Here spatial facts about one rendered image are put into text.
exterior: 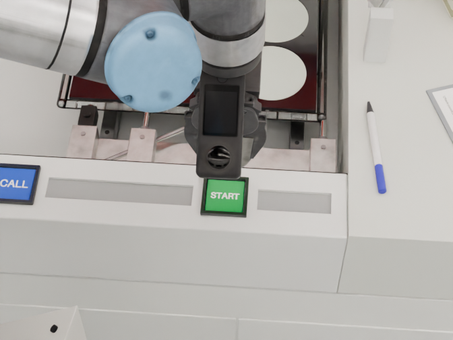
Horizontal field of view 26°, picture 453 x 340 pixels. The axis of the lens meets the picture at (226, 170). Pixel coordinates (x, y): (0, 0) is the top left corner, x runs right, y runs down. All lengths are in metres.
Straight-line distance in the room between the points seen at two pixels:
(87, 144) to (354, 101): 0.36
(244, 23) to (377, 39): 0.40
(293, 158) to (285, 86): 0.11
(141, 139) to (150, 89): 0.57
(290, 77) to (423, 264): 0.34
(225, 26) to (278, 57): 0.50
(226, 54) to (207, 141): 0.10
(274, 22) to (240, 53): 0.51
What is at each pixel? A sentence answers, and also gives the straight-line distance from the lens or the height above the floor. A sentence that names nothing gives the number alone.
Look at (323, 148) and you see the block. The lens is 1.31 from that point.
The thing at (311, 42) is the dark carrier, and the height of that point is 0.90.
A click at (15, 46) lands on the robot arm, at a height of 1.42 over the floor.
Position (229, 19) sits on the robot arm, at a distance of 0.92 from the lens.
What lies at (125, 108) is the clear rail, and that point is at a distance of 1.37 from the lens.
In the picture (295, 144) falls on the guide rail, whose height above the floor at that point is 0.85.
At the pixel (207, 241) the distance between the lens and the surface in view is 1.20.
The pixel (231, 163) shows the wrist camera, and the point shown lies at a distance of 0.99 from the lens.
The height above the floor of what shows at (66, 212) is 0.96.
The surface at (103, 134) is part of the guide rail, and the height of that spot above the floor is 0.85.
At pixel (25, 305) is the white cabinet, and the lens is 1.41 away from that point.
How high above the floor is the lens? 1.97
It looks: 55 degrees down
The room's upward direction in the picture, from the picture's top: straight up
